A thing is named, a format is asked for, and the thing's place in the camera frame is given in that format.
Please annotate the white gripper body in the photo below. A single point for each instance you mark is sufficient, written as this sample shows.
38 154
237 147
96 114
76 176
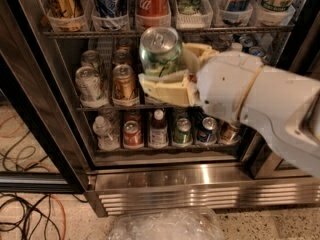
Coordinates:
222 85

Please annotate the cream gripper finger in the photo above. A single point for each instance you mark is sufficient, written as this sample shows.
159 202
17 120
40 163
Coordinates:
196 54
176 88

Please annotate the green soda can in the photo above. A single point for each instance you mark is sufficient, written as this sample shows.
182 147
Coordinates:
160 51

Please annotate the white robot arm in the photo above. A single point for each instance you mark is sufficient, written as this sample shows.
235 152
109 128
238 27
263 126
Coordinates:
284 108

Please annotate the clear water bottle middle shelf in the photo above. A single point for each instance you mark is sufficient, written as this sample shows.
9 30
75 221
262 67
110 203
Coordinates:
236 47

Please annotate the clear water bottle shelf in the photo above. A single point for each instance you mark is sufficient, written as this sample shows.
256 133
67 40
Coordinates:
108 138
236 47

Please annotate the silver blue can middle rear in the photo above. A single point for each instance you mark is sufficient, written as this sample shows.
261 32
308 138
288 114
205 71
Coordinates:
257 51

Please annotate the green can bottom shelf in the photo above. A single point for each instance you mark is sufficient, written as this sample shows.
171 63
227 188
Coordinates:
182 132

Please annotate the brown juice bottle bottom shelf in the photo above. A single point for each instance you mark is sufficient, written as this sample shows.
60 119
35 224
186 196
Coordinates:
158 132

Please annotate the brown can bottom shelf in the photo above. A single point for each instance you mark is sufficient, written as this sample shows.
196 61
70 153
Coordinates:
230 133

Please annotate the gold can middle shelf front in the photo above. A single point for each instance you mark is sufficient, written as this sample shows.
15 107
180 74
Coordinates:
124 82

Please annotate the blue can bottom shelf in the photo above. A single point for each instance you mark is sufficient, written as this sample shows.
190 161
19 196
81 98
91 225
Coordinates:
207 129

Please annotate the gold can middle shelf rear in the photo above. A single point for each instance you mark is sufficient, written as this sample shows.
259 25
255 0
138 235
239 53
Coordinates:
122 57

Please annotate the red cola can bottom shelf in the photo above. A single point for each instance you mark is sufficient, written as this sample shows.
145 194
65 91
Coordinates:
132 136

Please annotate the red cola can shelf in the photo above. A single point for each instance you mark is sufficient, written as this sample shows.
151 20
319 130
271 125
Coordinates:
132 136
152 8

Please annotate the red cola can top shelf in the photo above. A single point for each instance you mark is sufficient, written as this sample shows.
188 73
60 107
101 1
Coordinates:
152 8

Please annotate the clear water bottle bottom shelf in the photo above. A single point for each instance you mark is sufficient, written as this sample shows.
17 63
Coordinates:
108 138

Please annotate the silver can middle shelf front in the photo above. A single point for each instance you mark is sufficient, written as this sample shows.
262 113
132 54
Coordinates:
89 84

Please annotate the silver can shelf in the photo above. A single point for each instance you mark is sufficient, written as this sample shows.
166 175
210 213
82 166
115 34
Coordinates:
93 59
89 84

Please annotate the silver can middle shelf rear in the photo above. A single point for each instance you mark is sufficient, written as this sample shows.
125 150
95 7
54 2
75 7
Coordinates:
93 59

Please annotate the stainless steel fridge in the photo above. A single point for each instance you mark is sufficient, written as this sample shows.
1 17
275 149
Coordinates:
215 175

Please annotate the left glass fridge door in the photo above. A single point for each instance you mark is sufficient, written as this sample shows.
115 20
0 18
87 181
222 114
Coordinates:
36 81

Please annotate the clear plastic bag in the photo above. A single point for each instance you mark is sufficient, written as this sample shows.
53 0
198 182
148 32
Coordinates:
171 224

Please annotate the middle wire shelf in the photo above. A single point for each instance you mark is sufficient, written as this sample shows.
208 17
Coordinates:
136 106

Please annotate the wire shelf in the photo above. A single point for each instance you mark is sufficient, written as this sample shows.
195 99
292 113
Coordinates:
137 33
136 106

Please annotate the top wire shelf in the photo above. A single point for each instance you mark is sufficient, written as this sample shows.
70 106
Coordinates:
137 33

